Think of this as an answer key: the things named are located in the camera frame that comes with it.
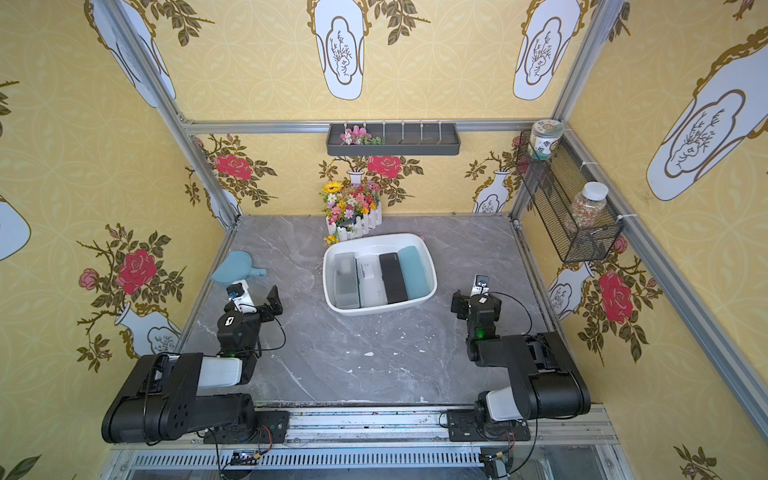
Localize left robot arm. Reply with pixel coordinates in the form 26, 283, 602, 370
101, 281, 289, 445

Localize pink flowers on shelf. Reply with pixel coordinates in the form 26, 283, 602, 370
339, 125, 383, 145

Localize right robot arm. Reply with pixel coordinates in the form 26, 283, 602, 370
448, 291, 592, 441

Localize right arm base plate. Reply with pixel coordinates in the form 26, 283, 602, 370
447, 409, 532, 442

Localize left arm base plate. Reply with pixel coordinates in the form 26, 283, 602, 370
203, 410, 290, 446

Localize clear plastic pencil case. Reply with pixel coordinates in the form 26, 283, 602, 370
356, 255, 388, 308

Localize circuit board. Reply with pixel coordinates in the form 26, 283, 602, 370
481, 454, 509, 480
229, 450, 262, 467

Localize left circuit board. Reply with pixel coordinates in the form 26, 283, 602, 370
229, 450, 262, 467

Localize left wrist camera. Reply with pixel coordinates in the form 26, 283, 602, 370
224, 280, 256, 313

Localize black pencil case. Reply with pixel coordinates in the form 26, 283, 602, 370
379, 252, 408, 304

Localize jar with patterned label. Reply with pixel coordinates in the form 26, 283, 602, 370
528, 119, 565, 160

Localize black wire basket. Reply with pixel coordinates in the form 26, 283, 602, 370
518, 131, 624, 264

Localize white storage box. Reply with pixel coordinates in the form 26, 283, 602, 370
323, 233, 437, 316

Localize teal translucent pencil case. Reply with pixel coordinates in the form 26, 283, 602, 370
398, 246, 431, 300

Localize grey wall shelf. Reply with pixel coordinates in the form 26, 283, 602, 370
326, 121, 462, 157

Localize clear jar white lid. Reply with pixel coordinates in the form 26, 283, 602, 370
566, 181, 609, 233

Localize right circuit board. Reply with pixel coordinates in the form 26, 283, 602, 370
481, 454, 509, 480

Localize flower pot with white fence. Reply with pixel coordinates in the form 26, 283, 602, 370
320, 181, 383, 246

